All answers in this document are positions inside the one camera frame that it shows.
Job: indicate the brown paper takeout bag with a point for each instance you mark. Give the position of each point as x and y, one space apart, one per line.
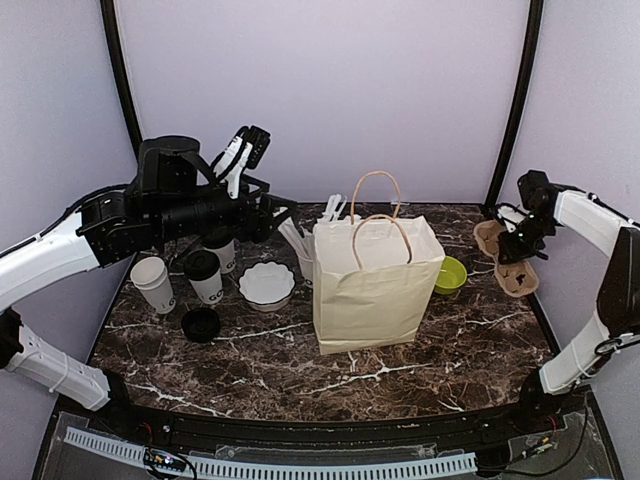
373 278

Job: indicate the wrapped white straw bundle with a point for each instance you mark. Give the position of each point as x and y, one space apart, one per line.
302 241

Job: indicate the black coffee cup lid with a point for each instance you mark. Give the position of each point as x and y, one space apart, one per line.
201 265

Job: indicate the brown cardboard cup carrier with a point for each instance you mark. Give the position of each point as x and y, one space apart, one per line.
516 280

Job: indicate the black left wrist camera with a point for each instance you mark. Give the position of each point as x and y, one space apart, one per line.
161 167

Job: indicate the white paper cup with straws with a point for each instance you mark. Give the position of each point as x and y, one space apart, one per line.
306 264

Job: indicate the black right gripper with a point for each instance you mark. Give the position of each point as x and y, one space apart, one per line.
512 252

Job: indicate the stack of white paper cups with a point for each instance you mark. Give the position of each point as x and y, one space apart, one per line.
150 277

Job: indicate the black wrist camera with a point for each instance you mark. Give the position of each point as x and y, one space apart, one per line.
533 190
161 167

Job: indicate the lime green bowl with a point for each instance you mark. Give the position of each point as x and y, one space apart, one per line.
452 276

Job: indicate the black right frame post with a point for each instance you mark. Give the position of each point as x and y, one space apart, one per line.
533 27

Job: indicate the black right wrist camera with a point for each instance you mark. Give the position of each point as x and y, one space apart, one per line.
533 190

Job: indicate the white scalloped bowl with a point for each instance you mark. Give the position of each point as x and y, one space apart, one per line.
267 287

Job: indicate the white paper coffee cup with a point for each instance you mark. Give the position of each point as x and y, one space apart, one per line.
209 290

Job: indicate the stack of black lids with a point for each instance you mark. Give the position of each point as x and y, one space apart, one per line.
201 325

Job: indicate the black frame post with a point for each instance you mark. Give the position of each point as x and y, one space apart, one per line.
533 27
119 70

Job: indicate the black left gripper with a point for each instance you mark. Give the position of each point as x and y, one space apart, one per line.
260 228

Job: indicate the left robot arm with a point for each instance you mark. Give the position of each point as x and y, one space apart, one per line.
105 227

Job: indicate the black left frame post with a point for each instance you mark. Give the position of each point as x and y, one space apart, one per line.
119 70

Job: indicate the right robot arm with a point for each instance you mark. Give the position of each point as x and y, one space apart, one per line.
614 323

